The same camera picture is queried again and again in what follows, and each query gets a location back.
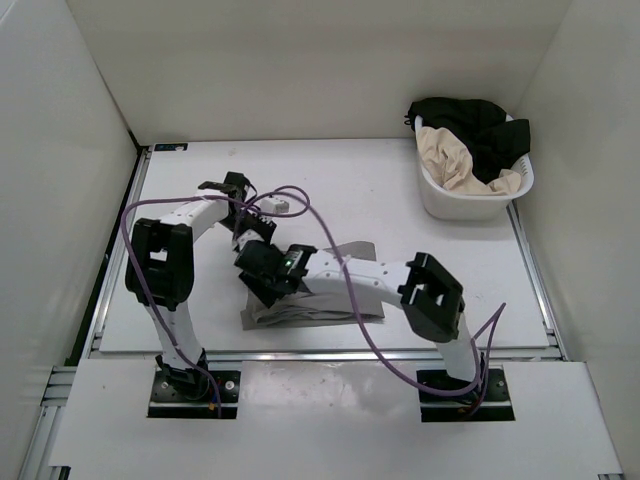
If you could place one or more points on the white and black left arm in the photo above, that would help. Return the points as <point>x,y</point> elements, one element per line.
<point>160,272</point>

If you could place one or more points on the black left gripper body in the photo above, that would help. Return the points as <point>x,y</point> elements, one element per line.
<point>254,223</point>

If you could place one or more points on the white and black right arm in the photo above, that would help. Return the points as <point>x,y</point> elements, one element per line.
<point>428,295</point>

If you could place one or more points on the small blue label sticker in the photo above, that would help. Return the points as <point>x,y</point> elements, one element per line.
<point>170,147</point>

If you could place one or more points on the grey trousers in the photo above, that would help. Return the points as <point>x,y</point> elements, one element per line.
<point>303,310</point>

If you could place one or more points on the white laundry basket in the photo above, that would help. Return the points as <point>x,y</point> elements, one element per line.
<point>446,205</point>

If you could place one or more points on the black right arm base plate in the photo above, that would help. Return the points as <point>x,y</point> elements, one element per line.
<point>490,404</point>

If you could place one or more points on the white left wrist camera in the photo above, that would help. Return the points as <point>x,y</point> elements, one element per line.
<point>274,205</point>

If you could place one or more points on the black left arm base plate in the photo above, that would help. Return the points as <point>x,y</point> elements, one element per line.
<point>170,402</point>

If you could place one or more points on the beige trousers in basket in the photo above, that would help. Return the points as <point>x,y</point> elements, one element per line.
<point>449,163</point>

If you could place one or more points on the white front cover board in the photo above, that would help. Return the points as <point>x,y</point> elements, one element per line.
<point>315,420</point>

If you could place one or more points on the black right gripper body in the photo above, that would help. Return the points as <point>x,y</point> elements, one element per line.
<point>273,247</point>

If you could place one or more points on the black trousers in basket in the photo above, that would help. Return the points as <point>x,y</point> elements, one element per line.
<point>494,142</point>

